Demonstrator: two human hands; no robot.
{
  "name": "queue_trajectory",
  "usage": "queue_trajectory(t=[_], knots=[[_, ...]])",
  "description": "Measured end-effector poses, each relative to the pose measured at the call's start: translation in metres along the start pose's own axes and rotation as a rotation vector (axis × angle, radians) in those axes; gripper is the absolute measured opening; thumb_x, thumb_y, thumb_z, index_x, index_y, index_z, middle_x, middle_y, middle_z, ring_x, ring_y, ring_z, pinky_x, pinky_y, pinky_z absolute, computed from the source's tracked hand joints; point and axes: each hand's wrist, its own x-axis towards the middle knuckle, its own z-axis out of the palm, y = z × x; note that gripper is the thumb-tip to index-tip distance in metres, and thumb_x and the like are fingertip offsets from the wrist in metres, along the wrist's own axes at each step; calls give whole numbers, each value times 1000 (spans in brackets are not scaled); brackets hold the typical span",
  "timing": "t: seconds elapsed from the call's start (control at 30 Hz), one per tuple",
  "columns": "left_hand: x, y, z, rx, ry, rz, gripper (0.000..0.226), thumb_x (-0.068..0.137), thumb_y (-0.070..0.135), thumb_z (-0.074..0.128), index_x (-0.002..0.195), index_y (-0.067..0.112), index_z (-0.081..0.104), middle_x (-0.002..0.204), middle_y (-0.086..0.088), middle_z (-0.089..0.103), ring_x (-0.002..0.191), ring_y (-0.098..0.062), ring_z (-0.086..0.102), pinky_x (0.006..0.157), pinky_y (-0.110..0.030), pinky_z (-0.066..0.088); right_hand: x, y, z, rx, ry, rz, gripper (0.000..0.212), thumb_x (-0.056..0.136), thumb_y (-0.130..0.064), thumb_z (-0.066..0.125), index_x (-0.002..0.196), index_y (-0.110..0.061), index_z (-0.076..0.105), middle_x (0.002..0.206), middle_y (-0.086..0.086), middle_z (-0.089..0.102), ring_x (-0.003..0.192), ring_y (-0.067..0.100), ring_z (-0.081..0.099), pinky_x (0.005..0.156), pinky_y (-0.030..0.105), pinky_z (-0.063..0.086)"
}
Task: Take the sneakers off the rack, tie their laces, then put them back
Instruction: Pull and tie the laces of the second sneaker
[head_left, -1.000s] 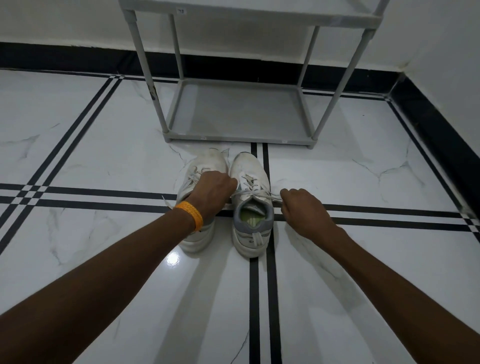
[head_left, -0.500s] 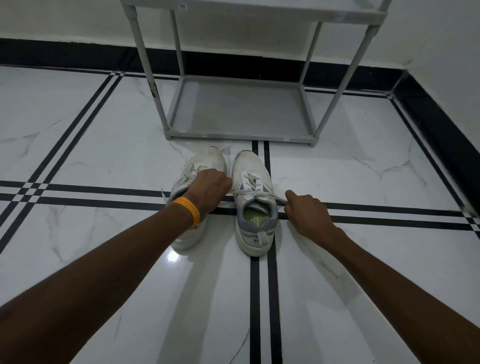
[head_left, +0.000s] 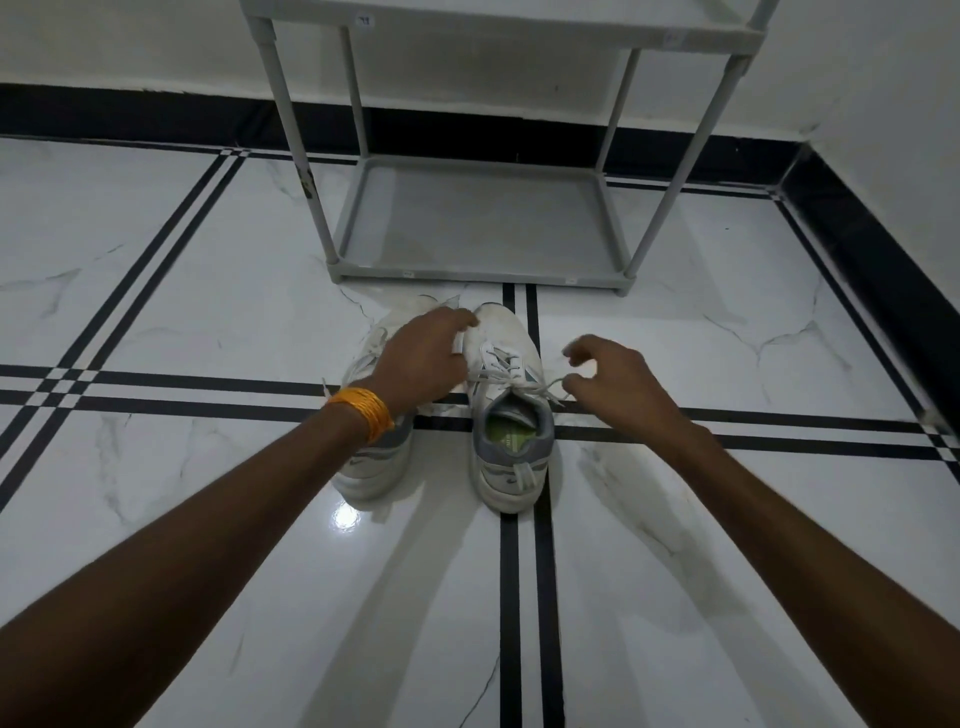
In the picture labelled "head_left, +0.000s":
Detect person's left hand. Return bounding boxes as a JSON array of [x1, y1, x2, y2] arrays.
[[369, 306, 480, 421]]

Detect person's right hand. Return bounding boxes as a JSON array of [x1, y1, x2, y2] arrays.
[[561, 334, 715, 453]]

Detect white grey sneaker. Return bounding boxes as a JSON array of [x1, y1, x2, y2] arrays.
[[460, 302, 573, 516], [322, 294, 463, 504]]

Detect person's right forearm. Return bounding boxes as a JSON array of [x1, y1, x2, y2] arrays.
[[661, 423, 960, 728]]

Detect person's left forearm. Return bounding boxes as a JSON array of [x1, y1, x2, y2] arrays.
[[0, 403, 370, 728]]

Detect orange wrist bangles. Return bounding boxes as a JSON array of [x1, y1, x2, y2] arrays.
[[325, 385, 396, 446]]

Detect grey plastic shoe rack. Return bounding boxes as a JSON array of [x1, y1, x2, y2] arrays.
[[238, 0, 781, 298]]

